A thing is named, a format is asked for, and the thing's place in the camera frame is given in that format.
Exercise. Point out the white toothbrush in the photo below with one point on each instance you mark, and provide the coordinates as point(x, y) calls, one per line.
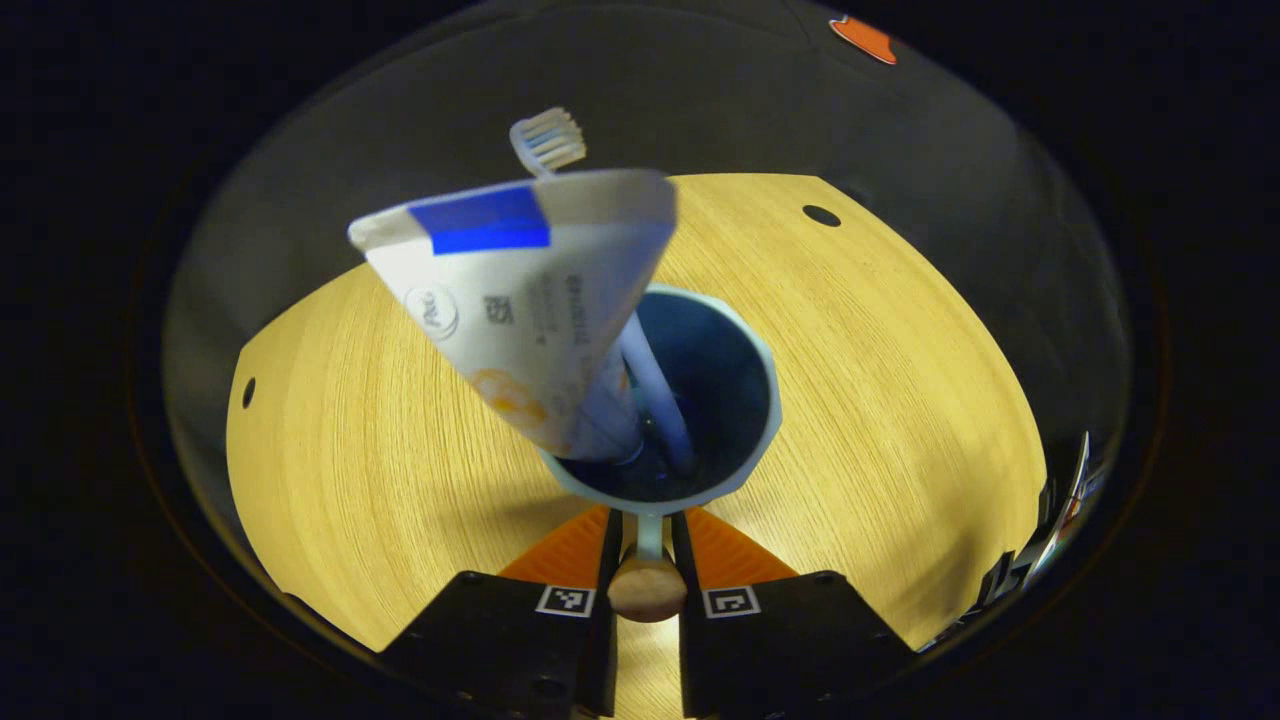
point(660, 395)

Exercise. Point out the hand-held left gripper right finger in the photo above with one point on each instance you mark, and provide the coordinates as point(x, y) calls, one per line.
point(695, 665)

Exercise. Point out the black backdrop cloth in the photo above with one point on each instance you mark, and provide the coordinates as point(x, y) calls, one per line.
point(700, 90)

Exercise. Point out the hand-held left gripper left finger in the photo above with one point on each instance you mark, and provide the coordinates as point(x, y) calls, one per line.
point(600, 660)

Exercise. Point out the white toothpaste tube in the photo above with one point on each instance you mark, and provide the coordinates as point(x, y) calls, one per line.
point(540, 310)

